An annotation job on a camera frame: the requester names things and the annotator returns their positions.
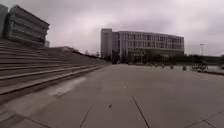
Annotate grey paved plaza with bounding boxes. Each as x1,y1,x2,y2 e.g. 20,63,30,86
0,63,224,128

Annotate large pale multi-storey building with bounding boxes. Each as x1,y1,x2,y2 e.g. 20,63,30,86
100,27,185,64

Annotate row of dark trees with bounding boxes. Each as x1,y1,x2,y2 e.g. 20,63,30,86
71,49,224,66

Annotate row of stone bollards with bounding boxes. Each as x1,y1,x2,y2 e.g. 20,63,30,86
146,63,188,72

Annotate wide grey stone steps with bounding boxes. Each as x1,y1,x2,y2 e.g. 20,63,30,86
0,38,112,105

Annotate tall pale mast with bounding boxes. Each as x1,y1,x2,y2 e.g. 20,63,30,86
199,43,205,57

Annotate grey layered concrete building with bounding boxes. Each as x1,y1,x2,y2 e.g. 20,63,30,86
0,3,51,48

